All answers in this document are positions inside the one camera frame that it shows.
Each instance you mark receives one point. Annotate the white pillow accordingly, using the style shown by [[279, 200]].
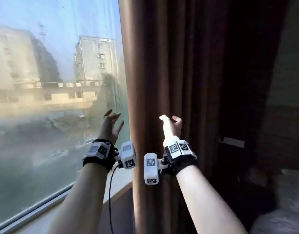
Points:
[[291, 187]]

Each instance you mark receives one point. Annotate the glass window with frame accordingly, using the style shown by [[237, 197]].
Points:
[[42, 70]]

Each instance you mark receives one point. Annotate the left black marker wristband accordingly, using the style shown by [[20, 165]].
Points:
[[99, 153]]

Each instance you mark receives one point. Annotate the brown curtain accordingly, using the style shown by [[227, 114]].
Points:
[[176, 70]]

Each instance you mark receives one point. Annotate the black marker wristband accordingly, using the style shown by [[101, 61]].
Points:
[[180, 153], [99, 153]]

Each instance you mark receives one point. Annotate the right black marker wristband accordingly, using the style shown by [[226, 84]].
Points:
[[180, 153]]

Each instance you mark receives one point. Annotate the person's left hand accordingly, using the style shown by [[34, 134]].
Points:
[[109, 129]]

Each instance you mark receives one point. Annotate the person's right hand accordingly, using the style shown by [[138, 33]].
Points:
[[171, 129]]

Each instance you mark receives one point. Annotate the person's right forearm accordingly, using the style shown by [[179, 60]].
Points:
[[203, 204]]

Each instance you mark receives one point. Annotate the beige window sill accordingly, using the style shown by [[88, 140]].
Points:
[[123, 177]]

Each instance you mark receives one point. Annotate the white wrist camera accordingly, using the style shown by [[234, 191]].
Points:
[[151, 169], [128, 155]]

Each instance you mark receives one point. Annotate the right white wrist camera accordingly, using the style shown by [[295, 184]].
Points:
[[151, 169]]

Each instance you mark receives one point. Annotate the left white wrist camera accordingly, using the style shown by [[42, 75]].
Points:
[[128, 155]]

